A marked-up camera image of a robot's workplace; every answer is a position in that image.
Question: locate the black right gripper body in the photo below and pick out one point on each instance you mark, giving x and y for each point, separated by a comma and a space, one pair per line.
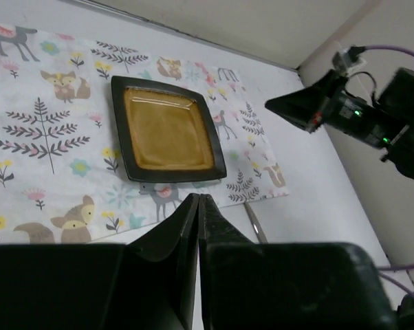
387, 123

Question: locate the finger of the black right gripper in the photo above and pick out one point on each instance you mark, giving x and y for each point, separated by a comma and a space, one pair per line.
309, 108

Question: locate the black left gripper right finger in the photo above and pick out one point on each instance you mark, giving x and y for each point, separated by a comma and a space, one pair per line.
247, 285

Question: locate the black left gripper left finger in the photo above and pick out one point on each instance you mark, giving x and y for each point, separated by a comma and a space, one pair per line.
146, 284

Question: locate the green-handled steel knife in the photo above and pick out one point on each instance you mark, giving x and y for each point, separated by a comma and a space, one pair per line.
258, 230

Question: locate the square black amber plate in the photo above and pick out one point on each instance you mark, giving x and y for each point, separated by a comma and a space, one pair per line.
166, 133

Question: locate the floral animal print napkin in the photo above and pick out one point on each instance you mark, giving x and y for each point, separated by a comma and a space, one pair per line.
62, 177

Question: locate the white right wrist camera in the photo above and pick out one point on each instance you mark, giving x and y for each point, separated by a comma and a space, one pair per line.
349, 60

